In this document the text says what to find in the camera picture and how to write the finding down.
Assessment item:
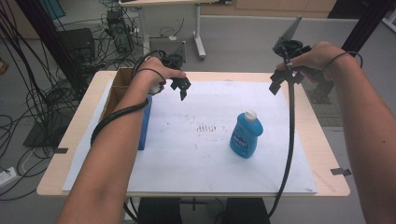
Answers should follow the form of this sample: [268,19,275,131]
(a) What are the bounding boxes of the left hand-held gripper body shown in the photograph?
[148,38,188,71]

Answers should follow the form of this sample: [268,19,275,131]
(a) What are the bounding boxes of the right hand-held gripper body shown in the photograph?
[272,16,313,61]

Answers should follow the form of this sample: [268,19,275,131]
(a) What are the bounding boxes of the blue cardboard box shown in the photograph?
[98,67,154,151]

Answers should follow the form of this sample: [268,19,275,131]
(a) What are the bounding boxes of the blue bottle with white cap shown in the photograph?
[229,109,264,160]

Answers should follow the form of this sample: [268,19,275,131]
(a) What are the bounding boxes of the person's left hand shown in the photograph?
[132,56,187,95]

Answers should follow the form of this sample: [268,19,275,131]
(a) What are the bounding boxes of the person's right hand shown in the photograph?
[276,41,360,82]

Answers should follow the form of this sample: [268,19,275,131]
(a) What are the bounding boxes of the white desk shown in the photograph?
[119,0,233,61]

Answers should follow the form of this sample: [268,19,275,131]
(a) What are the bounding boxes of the grey textured floor mat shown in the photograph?
[303,77,344,127]

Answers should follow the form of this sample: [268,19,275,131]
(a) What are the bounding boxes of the black computer tower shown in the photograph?
[106,8,134,54]

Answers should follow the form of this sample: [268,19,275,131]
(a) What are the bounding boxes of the white paper sheet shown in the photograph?
[62,78,318,194]

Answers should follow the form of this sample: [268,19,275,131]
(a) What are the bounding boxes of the black equipment case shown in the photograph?
[59,27,96,63]

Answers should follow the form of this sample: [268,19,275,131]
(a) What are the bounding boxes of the person's left leg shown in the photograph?
[138,198,183,224]

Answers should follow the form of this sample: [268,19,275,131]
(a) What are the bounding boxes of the person's leg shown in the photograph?
[222,198,272,224]
[138,198,183,224]

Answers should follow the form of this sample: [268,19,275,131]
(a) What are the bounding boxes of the teal panel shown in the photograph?
[38,0,66,21]

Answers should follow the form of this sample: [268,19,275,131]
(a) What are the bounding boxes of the person's right leg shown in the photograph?
[222,198,272,224]

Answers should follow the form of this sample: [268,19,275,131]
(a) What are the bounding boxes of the white power strip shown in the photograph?
[0,166,19,189]

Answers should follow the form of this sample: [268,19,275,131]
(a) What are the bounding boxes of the thin black left wrist cord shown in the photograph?
[132,67,167,86]

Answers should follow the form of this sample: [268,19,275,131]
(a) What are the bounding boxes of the thin black wrist cord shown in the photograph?
[321,50,364,73]
[132,67,167,86]

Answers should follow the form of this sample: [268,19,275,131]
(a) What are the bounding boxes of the thin black right wrist cord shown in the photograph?
[321,50,364,73]

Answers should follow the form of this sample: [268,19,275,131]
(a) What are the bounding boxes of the thick black right gripper cable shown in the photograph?
[267,46,297,218]

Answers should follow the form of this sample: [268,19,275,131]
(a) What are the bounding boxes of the bundle of black floor cables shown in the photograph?
[0,3,148,202]

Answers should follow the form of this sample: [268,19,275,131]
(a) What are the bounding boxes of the black metal frame post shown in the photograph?
[306,0,396,105]
[15,0,89,91]

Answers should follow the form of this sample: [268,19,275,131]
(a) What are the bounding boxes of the black floor base plate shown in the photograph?
[22,120,64,149]

